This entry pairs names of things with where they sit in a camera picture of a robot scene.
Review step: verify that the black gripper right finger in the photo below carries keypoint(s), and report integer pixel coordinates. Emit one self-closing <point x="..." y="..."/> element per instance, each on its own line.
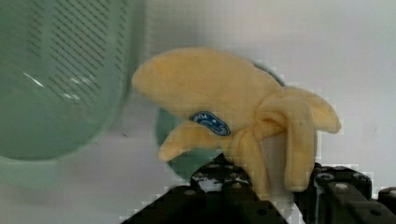
<point x="341" y="195"/>

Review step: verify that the green perforated colander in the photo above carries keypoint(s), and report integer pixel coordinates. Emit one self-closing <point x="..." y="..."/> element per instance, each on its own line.
<point x="65" y="72"/>

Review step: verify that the plush peeled banana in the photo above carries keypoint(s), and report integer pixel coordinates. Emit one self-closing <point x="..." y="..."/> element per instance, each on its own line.
<point x="300" y="113"/>

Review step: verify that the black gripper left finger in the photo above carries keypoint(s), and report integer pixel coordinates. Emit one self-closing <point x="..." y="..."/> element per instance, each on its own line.
<point x="219" y="193"/>

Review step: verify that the green mug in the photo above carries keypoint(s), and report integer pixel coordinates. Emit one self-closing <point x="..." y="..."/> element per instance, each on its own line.
<point x="183" y="155"/>

